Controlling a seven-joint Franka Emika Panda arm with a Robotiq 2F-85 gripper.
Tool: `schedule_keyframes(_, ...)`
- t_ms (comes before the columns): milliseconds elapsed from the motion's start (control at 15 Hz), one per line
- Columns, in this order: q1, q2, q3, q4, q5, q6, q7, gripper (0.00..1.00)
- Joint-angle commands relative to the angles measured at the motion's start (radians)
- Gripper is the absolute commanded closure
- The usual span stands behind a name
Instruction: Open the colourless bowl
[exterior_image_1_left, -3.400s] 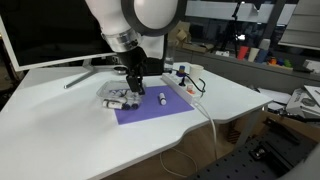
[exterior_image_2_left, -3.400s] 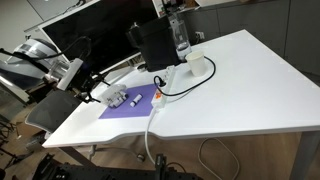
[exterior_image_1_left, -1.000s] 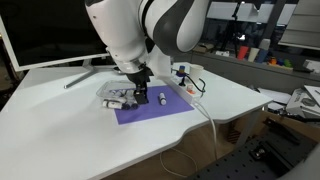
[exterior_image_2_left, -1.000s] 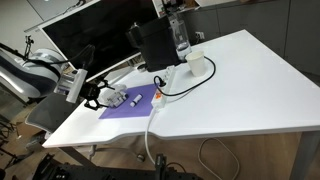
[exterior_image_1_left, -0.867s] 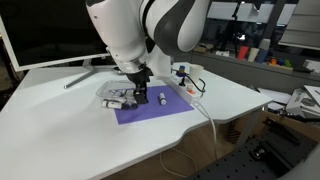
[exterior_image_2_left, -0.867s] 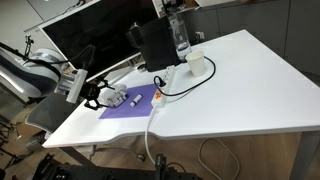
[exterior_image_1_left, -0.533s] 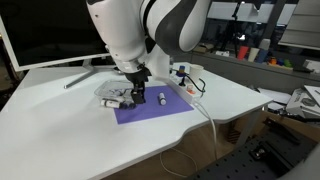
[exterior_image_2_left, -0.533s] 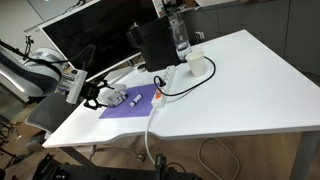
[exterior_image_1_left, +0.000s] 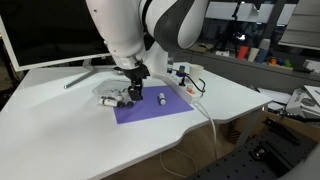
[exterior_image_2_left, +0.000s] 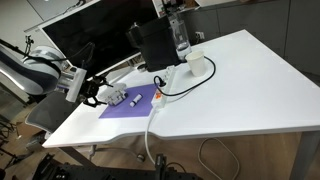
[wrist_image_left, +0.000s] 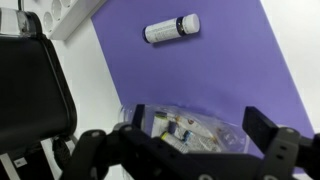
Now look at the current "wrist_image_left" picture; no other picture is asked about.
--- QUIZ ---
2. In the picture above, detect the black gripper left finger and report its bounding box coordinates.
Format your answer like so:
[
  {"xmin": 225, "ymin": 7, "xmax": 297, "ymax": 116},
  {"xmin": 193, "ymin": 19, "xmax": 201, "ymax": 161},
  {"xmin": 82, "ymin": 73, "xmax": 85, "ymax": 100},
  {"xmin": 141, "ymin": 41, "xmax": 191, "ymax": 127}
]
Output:
[{"xmin": 68, "ymin": 103, "xmax": 146, "ymax": 180}]

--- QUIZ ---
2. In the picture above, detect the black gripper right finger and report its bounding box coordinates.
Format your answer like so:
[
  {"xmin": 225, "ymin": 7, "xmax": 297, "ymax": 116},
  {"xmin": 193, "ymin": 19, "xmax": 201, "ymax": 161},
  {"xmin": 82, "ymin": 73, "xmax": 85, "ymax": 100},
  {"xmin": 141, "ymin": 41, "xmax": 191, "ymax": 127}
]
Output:
[{"xmin": 242, "ymin": 106, "xmax": 320, "ymax": 180}]

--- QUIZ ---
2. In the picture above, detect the small yellow-capped vial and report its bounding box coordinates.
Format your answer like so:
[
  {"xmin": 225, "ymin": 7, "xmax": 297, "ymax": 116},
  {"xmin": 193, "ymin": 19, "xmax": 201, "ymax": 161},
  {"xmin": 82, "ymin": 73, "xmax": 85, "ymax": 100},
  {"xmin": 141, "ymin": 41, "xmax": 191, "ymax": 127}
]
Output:
[{"xmin": 160, "ymin": 130, "xmax": 189, "ymax": 154}]

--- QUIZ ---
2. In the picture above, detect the black coffee machine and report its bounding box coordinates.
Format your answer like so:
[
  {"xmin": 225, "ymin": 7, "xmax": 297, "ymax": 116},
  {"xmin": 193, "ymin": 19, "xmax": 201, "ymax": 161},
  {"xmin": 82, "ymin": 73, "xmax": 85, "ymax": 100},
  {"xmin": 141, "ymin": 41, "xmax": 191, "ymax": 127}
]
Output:
[{"xmin": 0, "ymin": 7, "xmax": 78, "ymax": 180}]

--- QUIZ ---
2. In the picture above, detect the small blue-capped vial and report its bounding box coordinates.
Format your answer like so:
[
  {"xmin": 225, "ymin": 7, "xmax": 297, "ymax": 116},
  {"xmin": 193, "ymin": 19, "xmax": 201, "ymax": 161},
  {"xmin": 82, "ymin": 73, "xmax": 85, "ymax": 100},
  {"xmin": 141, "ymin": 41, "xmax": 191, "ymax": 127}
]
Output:
[{"xmin": 167, "ymin": 120, "xmax": 179, "ymax": 135}]

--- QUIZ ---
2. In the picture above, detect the small white tube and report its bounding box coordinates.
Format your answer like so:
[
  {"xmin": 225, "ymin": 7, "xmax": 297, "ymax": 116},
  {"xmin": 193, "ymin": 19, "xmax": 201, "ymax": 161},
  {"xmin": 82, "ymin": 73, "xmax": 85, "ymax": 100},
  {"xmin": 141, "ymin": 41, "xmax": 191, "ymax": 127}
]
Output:
[{"xmin": 179, "ymin": 116, "xmax": 214, "ymax": 139}]

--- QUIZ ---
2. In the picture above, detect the purple mat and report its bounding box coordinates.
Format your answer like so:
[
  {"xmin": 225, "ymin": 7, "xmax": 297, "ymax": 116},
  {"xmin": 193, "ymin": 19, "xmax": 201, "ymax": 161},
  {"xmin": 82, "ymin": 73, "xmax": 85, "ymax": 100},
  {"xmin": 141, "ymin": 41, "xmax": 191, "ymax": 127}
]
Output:
[{"xmin": 90, "ymin": 0, "xmax": 316, "ymax": 174}]

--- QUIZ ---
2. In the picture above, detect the white power strip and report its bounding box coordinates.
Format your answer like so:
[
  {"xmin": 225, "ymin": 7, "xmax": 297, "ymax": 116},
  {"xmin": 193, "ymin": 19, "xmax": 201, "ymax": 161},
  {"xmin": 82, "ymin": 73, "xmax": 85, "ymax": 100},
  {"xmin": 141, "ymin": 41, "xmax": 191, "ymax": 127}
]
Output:
[{"xmin": 18, "ymin": 0, "xmax": 108, "ymax": 42}]

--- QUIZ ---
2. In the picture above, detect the small white labelled bottle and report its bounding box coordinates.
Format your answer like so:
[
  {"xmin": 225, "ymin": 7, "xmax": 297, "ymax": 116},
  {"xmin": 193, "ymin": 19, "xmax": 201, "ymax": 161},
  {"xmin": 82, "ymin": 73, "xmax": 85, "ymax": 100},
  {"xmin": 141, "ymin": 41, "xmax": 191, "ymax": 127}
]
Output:
[{"xmin": 142, "ymin": 13, "xmax": 201, "ymax": 45}]

